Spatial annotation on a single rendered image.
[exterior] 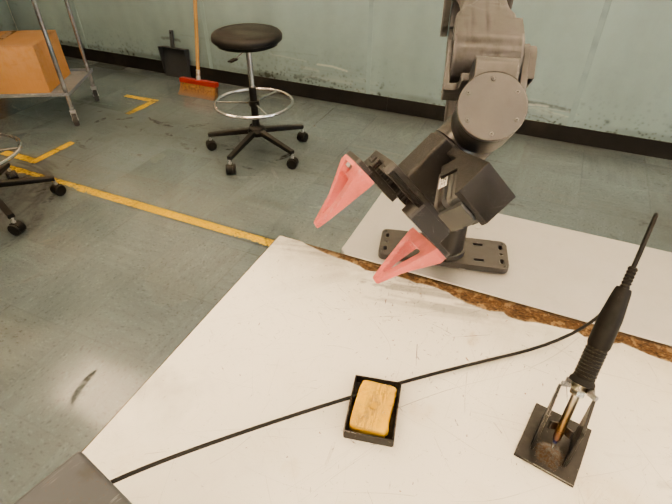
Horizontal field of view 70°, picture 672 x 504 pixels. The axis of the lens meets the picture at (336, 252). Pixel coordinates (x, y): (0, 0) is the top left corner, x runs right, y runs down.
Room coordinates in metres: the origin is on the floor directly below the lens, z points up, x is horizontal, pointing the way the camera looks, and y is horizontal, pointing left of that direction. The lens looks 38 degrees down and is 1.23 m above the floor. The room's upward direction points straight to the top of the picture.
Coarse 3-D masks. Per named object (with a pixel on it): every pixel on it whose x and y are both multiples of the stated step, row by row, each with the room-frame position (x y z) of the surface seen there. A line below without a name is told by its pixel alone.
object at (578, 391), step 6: (576, 384) 0.30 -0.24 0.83; (570, 390) 0.29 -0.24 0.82; (576, 390) 0.29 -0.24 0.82; (582, 390) 0.29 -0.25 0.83; (570, 396) 0.29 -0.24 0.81; (576, 396) 0.29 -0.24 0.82; (582, 396) 0.29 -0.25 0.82; (570, 402) 0.29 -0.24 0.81; (576, 402) 0.29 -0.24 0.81; (570, 408) 0.28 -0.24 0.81; (564, 414) 0.28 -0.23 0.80; (570, 414) 0.28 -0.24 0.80; (564, 420) 0.28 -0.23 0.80; (558, 426) 0.28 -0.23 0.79; (564, 426) 0.27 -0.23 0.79; (558, 432) 0.27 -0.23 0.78; (558, 438) 0.27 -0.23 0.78
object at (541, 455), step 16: (560, 384) 0.29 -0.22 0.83; (592, 400) 0.29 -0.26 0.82; (544, 416) 0.28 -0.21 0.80; (560, 416) 0.31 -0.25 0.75; (528, 432) 0.29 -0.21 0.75; (544, 432) 0.29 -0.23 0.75; (576, 432) 0.28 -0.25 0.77; (528, 448) 0.27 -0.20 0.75; (544, 448) 0.27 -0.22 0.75; (560, 448) 0.27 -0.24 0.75; (576, 448) 0.25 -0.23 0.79; (544, 464) 0.25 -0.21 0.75; (560, 464) 0.25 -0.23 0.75; (576, 464) 0.25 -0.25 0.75; (560, 480) 0.24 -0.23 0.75
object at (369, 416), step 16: (368, 384) 0.34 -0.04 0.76; (384, 384) 0.34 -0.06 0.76; (400, 384) 0.34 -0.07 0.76; (352, 400) 0.33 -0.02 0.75; (368, 400) 0.32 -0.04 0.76; (384, 400) 0.32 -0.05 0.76; (352, 416) 0.30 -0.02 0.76; (368, 416) 0.30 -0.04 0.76; (384, 416) 0.30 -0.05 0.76; (352, 432) 0.28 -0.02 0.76; (368, 432) 0.29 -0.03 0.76; (384, 432) 0.28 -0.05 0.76
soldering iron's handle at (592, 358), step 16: (624, 288) 0.34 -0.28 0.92; (608, 304) 0.34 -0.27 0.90; (624, 304) 0.33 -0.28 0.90; (608, 320) 0.33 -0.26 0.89; (592, 336) 0.32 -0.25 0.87; (608, 336) 0.32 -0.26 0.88; (592, 352) 0.31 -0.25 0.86; (576, 368) 0.31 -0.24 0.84; (592, 368) 0.30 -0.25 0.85; (592, 384) 0.29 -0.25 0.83
